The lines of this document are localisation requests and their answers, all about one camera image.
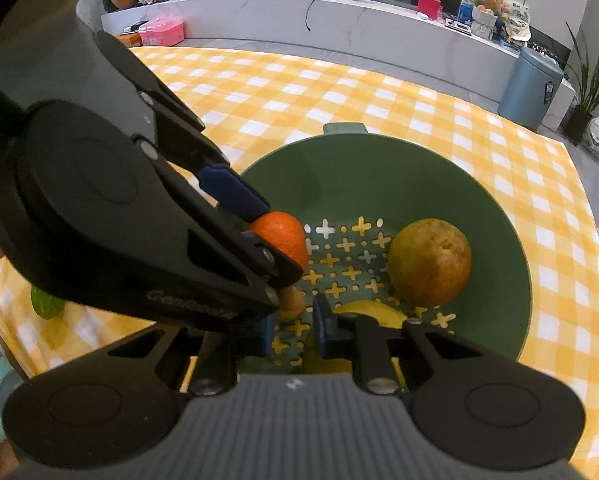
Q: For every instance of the yellow apple upper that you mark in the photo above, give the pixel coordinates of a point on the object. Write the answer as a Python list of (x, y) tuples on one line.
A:
[(429, 263)]

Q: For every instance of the orange tangerine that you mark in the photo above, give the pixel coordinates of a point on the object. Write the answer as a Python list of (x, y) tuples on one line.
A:
[(284, 232)]

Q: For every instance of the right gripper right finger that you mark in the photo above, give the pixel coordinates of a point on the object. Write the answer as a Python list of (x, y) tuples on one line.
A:
[(361, 340)]

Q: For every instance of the red box on counter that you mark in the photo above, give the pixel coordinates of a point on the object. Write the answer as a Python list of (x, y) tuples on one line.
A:
[(430, 9)]

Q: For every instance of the pink storage box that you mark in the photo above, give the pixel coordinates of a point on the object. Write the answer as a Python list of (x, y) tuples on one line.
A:
[(165, 31)]

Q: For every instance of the teddy bear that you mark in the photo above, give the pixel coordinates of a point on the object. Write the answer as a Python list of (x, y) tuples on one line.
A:
[(494, 6)]

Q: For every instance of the yellow checkered tablecloth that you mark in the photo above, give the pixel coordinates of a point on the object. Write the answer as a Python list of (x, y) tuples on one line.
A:
[(253, 103)]

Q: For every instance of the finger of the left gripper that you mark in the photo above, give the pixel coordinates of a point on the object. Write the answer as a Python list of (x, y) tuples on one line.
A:
[(221, 239), (179, 135)]

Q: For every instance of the blue grey trash bin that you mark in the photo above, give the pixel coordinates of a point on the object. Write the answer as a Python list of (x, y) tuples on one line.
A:
[(531, 89)]

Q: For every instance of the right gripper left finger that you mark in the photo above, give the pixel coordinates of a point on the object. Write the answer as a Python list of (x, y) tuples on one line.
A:
[(218, 354)]

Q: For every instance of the white marble tv counter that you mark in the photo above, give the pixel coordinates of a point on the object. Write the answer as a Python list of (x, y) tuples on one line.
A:
[(364, 28)]

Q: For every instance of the potted plant right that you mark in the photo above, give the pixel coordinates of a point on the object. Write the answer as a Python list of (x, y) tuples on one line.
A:
[(585, 71)]

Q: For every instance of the yellow apple lower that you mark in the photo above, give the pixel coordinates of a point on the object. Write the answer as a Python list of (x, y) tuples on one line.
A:
[(313, 363)]

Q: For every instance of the green colander bowl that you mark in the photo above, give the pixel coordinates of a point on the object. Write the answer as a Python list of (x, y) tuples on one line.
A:
[(353, 193)]

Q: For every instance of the green cucumber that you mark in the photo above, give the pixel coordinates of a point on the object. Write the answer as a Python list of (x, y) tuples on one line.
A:
[(45, 305)]

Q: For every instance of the yellow apple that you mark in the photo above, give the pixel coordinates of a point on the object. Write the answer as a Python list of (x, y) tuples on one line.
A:
[(313, 363), (429, 263)]

